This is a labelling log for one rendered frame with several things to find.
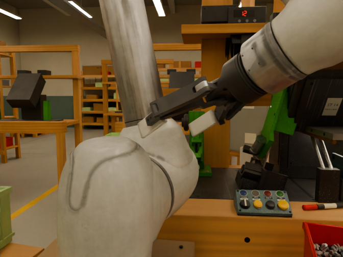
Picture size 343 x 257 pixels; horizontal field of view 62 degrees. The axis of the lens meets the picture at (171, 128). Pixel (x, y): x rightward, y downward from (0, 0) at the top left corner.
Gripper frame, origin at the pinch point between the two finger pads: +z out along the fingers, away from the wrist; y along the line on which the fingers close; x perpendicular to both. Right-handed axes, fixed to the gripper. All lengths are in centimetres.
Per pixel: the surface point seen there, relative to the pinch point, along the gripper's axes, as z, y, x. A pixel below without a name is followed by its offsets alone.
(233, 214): 15.8, -30.0, 19.6
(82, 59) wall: 792, -478, -668
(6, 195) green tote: 59, 15, -6
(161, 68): 425, -484, -385
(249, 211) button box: 11.8, -32.3, 20.0
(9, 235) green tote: 65, 14, 5
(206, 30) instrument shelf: 16, -56, -53
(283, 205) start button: 5.1, -38.6, 21.3
